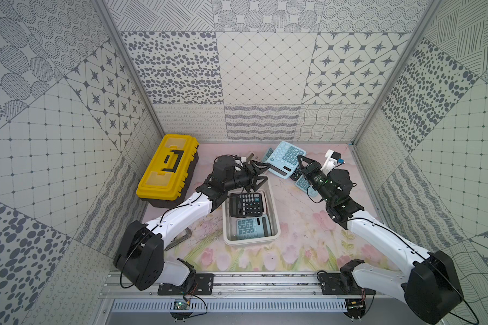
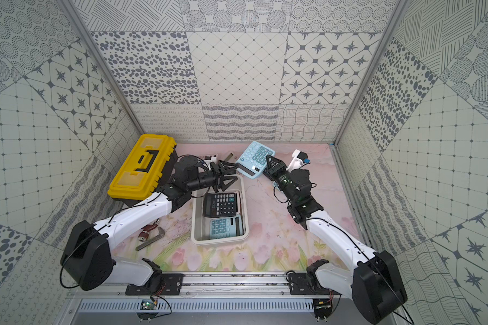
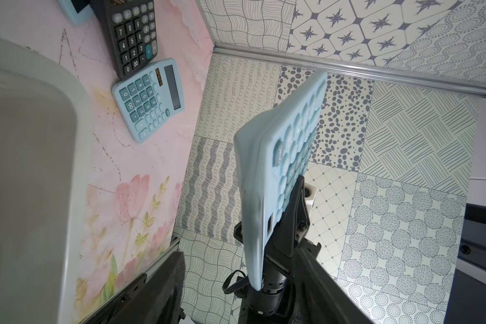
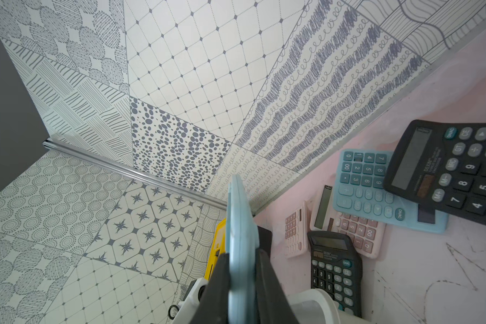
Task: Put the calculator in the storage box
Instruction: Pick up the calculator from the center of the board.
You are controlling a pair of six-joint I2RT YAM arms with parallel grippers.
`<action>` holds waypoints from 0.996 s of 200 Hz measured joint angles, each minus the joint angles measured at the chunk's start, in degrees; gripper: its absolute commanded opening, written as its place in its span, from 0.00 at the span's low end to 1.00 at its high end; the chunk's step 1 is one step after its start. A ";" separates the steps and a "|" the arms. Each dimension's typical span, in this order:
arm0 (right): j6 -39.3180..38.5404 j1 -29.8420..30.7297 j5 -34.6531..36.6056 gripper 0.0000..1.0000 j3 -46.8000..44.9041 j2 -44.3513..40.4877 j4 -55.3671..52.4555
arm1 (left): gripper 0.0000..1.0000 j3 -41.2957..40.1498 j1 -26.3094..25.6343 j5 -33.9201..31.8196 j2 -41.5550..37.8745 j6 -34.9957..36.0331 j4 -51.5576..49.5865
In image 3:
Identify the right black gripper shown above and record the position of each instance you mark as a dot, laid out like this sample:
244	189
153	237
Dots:
276	301

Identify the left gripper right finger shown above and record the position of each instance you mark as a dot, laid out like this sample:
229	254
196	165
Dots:
320	299

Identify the small blue calculator back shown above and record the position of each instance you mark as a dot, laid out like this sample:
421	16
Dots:
78	11

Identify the white plastic storage box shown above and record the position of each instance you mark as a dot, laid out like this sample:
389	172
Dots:
45	127

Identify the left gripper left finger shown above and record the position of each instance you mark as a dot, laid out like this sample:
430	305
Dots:
150	300

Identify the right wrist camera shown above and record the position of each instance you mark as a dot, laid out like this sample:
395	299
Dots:
310	194

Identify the black calculator back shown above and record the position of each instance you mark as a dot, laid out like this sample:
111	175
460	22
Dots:
129	28

